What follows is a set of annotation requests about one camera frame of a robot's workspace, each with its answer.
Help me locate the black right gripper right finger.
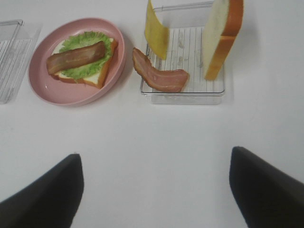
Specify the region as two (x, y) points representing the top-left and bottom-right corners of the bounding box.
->
(229, 146), (304, 228)

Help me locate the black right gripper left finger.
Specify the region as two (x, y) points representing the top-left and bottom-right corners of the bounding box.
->
(0, 154), (84, 228)

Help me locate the bread slice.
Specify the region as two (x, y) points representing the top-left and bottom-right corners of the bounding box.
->
(202, 0), (244, 80)
(52, 37), (118, 89)

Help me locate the bacon strip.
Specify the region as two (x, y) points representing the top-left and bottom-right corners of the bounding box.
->
(133, 47), (189, 93)
(46, 41), (106, 75)

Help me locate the green lettuce leaf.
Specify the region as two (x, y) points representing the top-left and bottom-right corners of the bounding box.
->
(58, 31), (114, 79)

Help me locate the yellow cheese slice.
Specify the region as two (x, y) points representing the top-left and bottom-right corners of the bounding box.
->
(144, 0), (169, 60)

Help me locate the pink round plate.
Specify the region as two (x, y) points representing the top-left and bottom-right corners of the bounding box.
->
(28, 18), (126, 106)

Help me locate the clear plastic left tray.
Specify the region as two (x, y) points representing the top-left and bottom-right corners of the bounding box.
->
(0, 19), (42, 104)

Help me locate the clear plastic tray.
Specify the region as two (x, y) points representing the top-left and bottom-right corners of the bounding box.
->
(140, 1), (225, 105)
(0, 19), (42, 104)

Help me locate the clear plastic right tray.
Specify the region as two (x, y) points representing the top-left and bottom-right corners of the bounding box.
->
(140, 1), (225, 105)

